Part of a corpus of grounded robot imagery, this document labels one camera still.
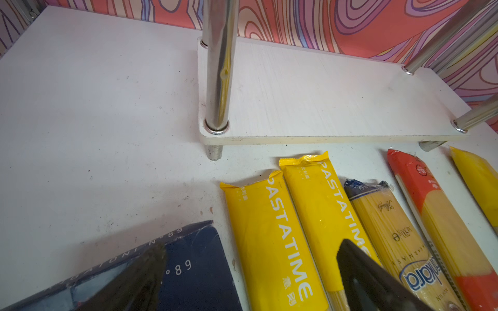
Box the clear blue Ankara spaghetti bag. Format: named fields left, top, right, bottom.
left=344, top=180, right=464, bottom=310

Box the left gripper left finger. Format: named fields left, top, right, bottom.
left=75, top=244, right=168, bottom=310

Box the yellow clear spaghetti bag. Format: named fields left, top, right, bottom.
left=450, top=146, right=498, bottom=234

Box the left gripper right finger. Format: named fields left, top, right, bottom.
left=337, top=239, right=431, bottom=310

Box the white two-tier shelf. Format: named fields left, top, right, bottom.
left=197, top=1, right=497, bottom=161

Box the red spaghetti bag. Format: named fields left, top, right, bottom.
left=387, top=149, right=497, bottom=310

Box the yellow Pastatime bag left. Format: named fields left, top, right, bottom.
left=220, top=171, right=330, bottom=310

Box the blue Barilla pasta box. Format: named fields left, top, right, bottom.
left=8, top=220, right=242, bottom=310

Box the yellow Pastatime bag right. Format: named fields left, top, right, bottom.
left=279, top=153, right=380, bottom=310

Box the yellow pastatime bag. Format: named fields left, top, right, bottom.
left=279, top=153, right=380, bottom=310
left=220, top=171, right=330, bottom=310

